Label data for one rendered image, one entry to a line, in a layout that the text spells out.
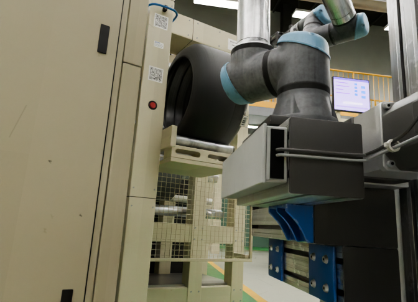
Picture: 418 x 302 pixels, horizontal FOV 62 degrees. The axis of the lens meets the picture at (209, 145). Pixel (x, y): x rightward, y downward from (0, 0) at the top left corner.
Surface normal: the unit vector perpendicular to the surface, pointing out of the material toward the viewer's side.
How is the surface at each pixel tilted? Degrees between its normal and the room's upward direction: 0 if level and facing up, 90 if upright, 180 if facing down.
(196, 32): 90
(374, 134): 90
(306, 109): 73
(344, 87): 90
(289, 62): 91
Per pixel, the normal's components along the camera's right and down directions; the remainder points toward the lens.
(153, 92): 0.51, -0.17
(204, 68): -0.20, -0.39
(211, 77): 0.26, -0.22
